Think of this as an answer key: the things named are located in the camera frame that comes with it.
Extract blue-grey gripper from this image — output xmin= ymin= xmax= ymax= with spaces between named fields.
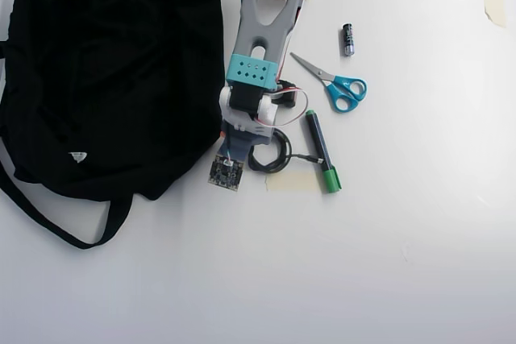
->
xmin=219 ymin=124 xmax=273 ymax=162

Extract black USB cable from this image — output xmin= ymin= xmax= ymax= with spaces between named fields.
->
xmin=246 ymin=128 xmax=323 ymax=176

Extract black fabric bag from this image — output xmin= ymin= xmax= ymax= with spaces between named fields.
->
xmin=0 ymin=0 xmax=225 ymax=251

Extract black smartwatch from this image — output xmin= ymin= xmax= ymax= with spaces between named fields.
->
xmin=272 ymin=79 xmax=299 ymax=108

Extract beige masking tape piece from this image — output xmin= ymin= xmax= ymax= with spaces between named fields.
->
xmin=264 ymin=172 xmax=323 ymax=194
xmin=482 ymin=0 xmax=507 ymax=29

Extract black marker with green cap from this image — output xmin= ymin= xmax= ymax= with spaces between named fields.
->
xmin=302 ymin=109 xmax=343 ymax=194

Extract black AA battery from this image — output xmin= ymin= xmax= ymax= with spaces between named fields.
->
xmin=341 ymin=23 xmax=356 ymax=57

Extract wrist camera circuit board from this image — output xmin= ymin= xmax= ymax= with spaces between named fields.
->
xmin=207 ymin=153 xmax=246 ymax=192

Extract red white servo wire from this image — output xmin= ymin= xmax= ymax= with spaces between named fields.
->
xmin=257 ymin=0 xmax=327 ymax=127

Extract blue-handled scissors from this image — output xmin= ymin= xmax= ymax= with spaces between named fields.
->
xmin=289 ymin=52 xmax=368 ymax=114

